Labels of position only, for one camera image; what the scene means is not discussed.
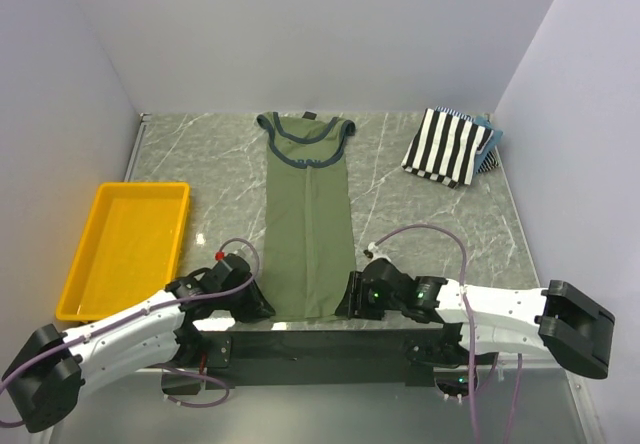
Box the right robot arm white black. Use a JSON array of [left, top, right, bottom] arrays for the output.
[[335, 258, 615, 380]]

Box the black base crossbar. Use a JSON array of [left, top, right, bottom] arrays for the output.
[[171, 325, 469, 387]]

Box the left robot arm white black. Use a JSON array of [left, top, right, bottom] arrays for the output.
[[1, 254, 275, 434]]

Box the blue striped folded garment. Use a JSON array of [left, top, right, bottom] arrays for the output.
[[435, 106, 500, 174]]

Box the olive green tank top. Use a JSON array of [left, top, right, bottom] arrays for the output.
[[256, 112, 356, 322]]

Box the yellow plastic tray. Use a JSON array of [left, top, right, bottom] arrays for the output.
[[55, 182, 190, 322]]

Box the black white striped folded top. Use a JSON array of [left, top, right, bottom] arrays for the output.
[[401, 108, 490, 189]]

